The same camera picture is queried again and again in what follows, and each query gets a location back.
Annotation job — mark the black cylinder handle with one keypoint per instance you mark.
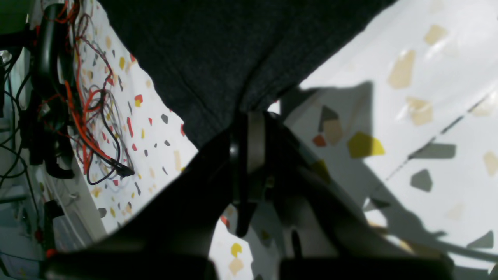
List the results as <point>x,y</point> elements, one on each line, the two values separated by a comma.
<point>49,46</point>

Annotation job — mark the dark grey T-shirt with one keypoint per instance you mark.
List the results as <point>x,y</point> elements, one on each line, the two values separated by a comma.
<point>208,59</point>

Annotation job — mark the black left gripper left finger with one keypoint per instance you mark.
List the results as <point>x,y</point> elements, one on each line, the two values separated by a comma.
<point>172,234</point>

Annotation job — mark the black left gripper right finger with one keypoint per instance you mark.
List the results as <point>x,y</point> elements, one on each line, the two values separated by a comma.
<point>324,234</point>

